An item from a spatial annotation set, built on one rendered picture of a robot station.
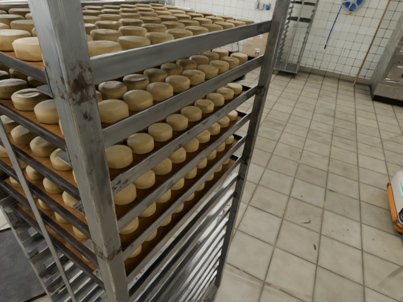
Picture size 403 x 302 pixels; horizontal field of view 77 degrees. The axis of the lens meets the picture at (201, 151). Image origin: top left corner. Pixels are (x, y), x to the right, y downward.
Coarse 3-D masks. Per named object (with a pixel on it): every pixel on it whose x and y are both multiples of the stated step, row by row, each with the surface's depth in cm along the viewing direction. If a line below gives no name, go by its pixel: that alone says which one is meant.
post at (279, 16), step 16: (288, 0) 64; (272, 16) 67; (272, 32) 68; (272, 48) 70; (272, 64) 73; (256, 96) 79; (256, 112) 82; (256, 128) 84; (240, 176) 98; (240, 192) 101; (224, 240) 121; (224, 256) 127
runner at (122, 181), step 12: (240, 96) 70; (228, 108) 65; (204, 120) 56; (216, 120) 62; (192, 132) 53; (168, 144) 47; (180, 144) 51; (156, 156) 45; (168, 156) 49; (132, 168) 41; (144, 168) 44; (120, 180) 39; (132, 180) 42
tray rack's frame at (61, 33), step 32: (32, 0) 20; (64, 0) 20; (64, 32) 21; (64, 64) 22; (64, 96) 24; (96, 96) 26; (0, 128) 41; (64, 128) 27; (96, 128) 28; (96, 160) 30; (0, 192) 66; (96, 192) 32; (96, 224) 35; (32, 256) 83; (128, 288) 139
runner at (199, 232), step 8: (232, 192) 102; (224, 200) 102; (216, 208) 98; (208, 216) 95; (216, 216) 95; (208, 224) 90; (200, 232) 86; (192, 240) 86; (184, 248) 83; (176, 256) 80; (184, 256) 81; (168, 264) 78; (176, 264) 77; (160, 272) 76; (168, 272) 73; (160, 280) 71; (152, 288) 72; (144, 296) 70; (152, 296) 70
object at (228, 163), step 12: (216, 180) 84; (204, 192) 79; (192, 204) 75; (180, 216) 71; (48, 228) 64; (168, 228) 67; (60, 240) 61; (156, 240) 64; (144, 252) 61; (132, 264) 58
